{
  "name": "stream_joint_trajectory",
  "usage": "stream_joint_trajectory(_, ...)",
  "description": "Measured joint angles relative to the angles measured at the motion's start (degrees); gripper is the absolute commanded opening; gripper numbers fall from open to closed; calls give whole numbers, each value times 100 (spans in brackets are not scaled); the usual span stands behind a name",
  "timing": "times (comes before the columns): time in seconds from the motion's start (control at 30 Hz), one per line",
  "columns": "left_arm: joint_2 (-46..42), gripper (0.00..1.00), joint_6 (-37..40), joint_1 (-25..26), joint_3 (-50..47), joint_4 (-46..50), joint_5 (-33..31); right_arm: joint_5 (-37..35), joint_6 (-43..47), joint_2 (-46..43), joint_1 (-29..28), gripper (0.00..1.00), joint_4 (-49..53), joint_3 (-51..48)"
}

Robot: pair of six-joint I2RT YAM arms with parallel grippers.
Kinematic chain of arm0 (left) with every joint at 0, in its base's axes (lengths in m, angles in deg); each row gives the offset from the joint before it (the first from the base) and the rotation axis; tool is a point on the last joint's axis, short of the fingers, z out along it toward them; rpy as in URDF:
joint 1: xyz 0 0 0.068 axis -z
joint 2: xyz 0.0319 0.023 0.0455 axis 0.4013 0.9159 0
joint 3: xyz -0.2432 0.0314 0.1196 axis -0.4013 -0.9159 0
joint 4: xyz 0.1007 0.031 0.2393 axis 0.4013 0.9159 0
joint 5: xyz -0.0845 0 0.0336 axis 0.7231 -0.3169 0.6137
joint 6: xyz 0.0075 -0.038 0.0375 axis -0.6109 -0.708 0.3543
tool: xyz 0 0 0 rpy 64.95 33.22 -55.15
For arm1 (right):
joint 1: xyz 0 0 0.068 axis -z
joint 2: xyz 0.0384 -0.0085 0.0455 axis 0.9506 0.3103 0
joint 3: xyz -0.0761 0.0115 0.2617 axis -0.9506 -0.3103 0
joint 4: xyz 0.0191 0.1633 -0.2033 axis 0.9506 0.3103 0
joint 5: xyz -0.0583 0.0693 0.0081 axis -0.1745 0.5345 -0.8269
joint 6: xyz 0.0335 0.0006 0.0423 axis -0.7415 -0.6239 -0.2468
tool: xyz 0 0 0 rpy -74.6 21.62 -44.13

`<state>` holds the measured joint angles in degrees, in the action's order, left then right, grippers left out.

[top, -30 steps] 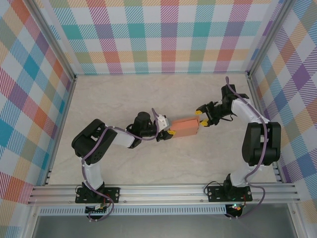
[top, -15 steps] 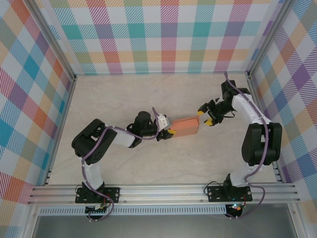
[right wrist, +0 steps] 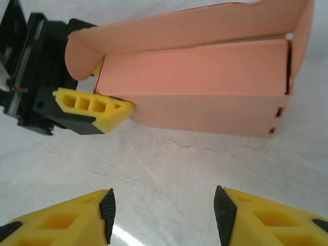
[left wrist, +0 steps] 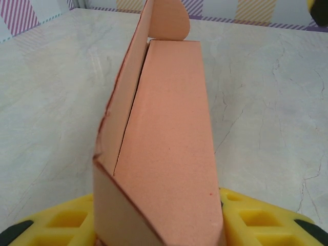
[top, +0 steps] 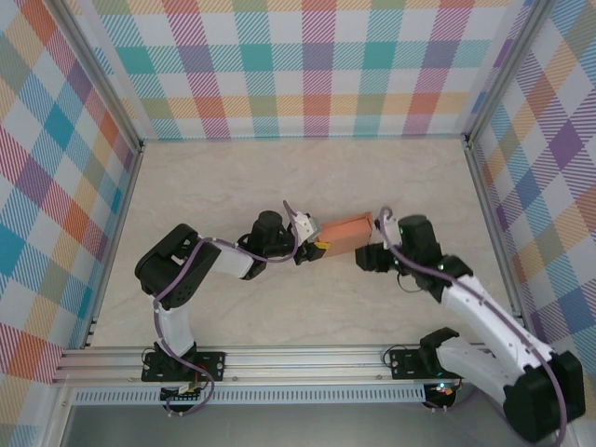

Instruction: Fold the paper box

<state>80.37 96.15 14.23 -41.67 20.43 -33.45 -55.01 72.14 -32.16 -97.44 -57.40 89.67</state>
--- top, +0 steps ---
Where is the right aluminium side rail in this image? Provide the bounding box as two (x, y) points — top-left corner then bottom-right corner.
(465, 139), (532, 344)

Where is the left aluminium side rail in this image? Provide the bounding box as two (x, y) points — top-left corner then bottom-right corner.
(82, 146), (144, 350)

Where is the left aluminium frame post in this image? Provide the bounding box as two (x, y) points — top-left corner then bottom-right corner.
(44, 0), (143, 153)

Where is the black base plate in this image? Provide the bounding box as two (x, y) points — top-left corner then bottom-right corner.
(142, 351), (227, 383)
(388, 348), (475, 381)

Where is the aluminium frame post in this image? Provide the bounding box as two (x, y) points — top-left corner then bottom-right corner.
(44, 0), (143, 153)
(465, 0), (553, 145)

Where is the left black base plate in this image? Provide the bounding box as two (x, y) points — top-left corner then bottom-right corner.
(142, 351), (227, 383)

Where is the aluminium side rail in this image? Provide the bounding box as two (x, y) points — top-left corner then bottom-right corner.
(465, 139), (532, 344)
(82, 146), (144, 350)

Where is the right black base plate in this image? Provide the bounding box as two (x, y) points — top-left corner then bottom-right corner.
(388, 348), (475, 381)

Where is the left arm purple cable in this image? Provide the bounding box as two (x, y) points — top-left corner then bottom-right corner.
(153, 199), (302, 418)

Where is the right aluminium frame post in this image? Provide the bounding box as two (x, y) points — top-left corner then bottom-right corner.
(465, 0), (553, 145)

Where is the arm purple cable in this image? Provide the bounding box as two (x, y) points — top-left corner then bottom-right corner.
(377, 207), (572, 447)
(153, 199), (302, 418)

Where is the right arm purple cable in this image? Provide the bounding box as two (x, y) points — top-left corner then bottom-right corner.
(377, 207), (572, 447)

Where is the perforated grey cable tray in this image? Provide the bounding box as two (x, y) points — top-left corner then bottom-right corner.
(72, 385), (427, 405)

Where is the orange paper box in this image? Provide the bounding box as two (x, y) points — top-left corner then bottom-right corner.
(320, 211), (374, 257)

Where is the wide aluminium frame rail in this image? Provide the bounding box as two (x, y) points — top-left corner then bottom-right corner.
(50, 344), (564, 386)

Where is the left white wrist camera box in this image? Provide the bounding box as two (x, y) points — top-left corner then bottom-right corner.
(291, 212), (323, 244)

